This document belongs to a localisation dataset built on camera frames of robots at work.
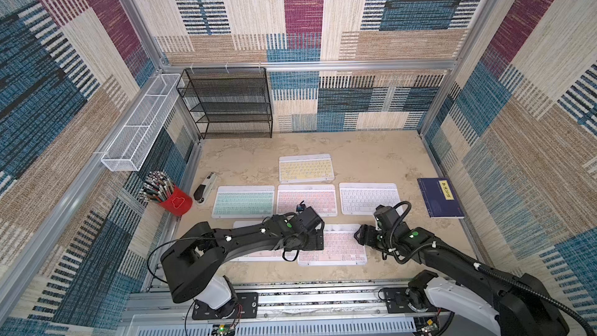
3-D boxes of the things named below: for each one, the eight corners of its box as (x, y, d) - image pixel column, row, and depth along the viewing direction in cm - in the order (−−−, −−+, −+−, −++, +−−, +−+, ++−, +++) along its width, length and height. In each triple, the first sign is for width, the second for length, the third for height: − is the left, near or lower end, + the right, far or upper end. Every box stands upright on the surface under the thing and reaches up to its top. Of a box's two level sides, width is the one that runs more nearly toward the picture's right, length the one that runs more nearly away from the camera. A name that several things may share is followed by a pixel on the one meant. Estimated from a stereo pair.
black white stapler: (196, 203, 99) (191, 197, 95) (213, 177, 107) (209, 170, 103) (202, 205, 98) (197, 198, 94) (218, 178, 107) (215, 171, 103)
